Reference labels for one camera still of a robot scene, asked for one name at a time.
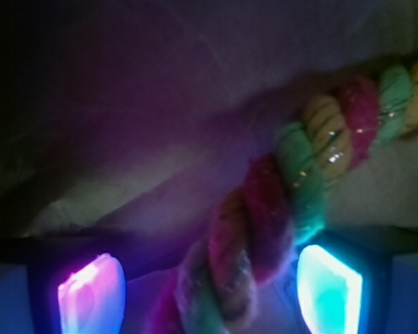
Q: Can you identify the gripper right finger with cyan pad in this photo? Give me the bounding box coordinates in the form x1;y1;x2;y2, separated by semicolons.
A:
295;229;418;333

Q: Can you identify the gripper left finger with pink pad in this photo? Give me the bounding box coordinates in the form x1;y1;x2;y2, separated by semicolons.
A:
0;253;127;333

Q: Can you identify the multicolored twisted rope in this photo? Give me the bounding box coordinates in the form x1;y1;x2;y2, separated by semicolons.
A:
142;58;418;334

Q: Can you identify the brown paper bag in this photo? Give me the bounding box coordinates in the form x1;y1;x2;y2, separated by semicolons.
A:
0;1;418;333

